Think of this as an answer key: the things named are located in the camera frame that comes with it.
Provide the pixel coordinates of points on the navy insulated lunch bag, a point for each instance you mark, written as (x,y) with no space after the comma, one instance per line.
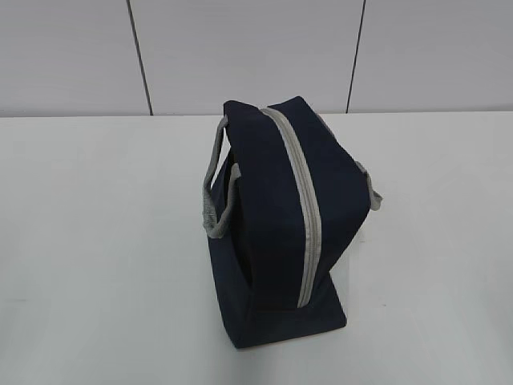
(282,201)

